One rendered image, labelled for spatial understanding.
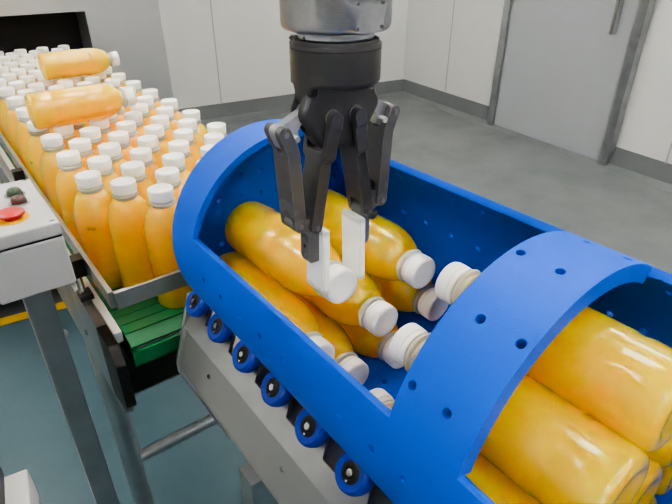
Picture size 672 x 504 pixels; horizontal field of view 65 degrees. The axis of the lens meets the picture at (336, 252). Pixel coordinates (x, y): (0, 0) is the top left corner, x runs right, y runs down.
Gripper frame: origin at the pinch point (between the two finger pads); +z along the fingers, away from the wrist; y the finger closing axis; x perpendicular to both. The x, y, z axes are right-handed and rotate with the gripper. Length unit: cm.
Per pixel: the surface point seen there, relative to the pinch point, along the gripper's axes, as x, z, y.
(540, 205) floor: 129, 114, 261
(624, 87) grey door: 140, 55, 357
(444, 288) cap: -10.8, 0.3, 4.0
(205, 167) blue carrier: 20.5, -3.7, -4.0
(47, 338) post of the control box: 47, 29, -24
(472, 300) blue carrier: -18.2, -4.9, -1.9
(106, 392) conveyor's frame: 65, 60, -16
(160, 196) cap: 38.2, 6.0, -4.3
